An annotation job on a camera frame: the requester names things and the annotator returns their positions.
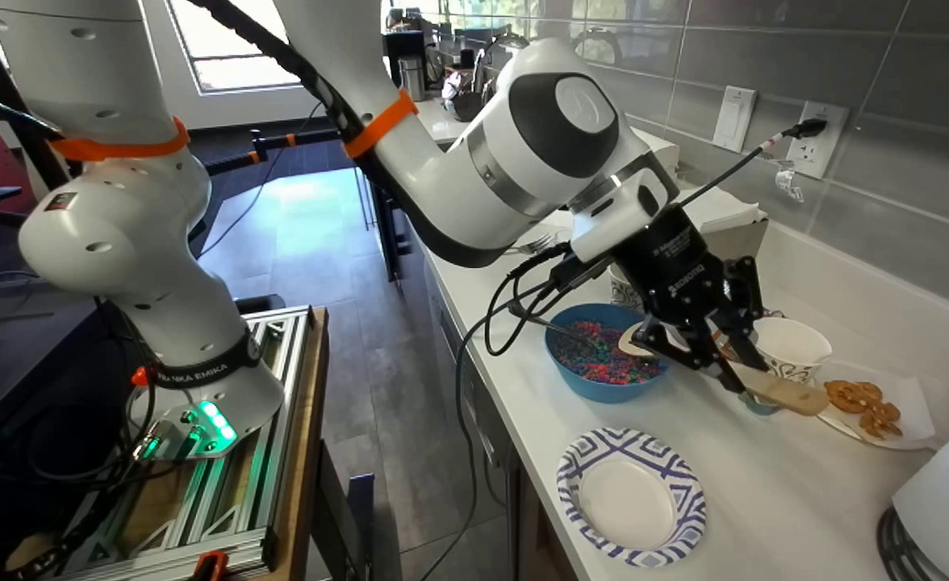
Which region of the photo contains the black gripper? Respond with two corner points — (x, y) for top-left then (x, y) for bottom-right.
(615, 206), (773, 396)

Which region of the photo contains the white plate with pretzels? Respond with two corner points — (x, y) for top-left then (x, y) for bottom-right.
(806, 358), (941, 453)

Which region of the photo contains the black coffee machine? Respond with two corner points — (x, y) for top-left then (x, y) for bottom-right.
(379, 22), (435, 108)

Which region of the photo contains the white wall outlet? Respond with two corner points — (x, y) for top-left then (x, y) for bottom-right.
(781, 97), (851, 182)

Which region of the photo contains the blue bowl with beads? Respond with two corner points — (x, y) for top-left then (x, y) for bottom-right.
(543, 299), (678, 408)

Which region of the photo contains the orange cable strap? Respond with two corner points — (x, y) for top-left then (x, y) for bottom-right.
(48, 117), (195, 169)
(343, 89), (423, 161)

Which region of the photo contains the black wire towel holder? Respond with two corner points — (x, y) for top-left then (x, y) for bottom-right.
(874, 505), (949, 581)

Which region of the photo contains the patterned paper cup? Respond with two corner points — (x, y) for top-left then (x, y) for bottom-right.
(747, 314), (835, 382)

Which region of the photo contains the brown pretzel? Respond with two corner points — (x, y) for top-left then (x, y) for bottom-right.
(857, 400), (908, 443)
(824, 378), (889, 416)

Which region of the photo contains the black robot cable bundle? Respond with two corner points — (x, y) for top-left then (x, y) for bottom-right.
(187, 0), (608, 358)

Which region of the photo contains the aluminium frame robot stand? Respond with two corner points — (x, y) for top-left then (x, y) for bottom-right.
(58, 303), (332, 581)

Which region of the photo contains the white wall switch plate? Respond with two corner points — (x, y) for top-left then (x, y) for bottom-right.
(710, 83), (759, 155)

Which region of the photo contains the blue patterned paper plate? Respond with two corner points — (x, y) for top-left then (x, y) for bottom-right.
(556, 423), (710, 572)

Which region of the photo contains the wooden spoon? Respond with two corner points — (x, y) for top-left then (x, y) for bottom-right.
(615, 321), (831, 419)

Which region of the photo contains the black plugged power cable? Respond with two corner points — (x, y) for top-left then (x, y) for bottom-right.
(672, 112), (831, 214)

